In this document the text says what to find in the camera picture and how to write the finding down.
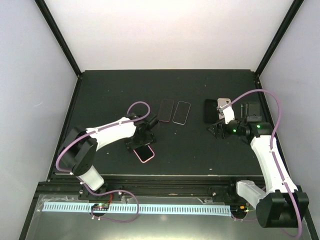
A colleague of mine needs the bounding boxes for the right black frame post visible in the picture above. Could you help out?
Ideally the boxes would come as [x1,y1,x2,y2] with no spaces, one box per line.
[254,0,305,76]

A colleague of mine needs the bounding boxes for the left controller board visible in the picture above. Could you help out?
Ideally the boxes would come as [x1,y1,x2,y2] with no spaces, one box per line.
[91,203,110,211]

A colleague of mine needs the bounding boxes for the left black frame post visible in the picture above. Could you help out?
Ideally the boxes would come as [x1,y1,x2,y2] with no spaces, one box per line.
[34,0,83,78]

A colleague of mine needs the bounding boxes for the black phone case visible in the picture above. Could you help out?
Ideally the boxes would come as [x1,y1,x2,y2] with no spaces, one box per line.
[203,99,219,124]

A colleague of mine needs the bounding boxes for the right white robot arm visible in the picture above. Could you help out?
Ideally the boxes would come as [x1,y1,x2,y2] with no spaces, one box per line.
[207,98,309,228]

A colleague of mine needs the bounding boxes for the beige phone case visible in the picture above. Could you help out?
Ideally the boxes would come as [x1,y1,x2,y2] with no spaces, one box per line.
[217,98,231,120]

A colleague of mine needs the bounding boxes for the controller board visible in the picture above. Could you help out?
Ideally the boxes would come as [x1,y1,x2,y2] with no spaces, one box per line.
[91,203,110,211]
[230,205,250,213]

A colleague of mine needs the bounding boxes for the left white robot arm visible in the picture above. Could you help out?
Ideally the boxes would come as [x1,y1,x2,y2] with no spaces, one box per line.
[56,113,159,200]

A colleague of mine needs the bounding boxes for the black phone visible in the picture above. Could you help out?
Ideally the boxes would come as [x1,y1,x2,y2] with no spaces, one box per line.
[157,99,174,123]

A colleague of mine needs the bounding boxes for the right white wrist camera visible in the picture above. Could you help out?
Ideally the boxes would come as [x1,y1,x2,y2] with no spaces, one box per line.
[217,104,235,124]

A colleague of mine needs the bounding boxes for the black frame post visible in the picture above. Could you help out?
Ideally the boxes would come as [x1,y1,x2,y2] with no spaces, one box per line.
[34,0,83,78]
[254,0,305,76]

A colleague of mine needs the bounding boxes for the right controller board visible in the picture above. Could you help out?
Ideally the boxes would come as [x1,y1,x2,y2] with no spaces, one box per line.
[230,205,250,213]

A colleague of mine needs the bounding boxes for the light blue slotted cable duct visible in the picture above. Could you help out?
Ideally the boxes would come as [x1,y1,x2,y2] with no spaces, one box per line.
[42,202,232,217]

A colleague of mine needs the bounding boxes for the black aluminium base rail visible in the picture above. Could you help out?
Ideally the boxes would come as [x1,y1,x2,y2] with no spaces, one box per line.
[37,174,305,203]

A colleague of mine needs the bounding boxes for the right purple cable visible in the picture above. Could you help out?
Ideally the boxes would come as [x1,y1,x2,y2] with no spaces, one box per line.
[217,89,303,238]

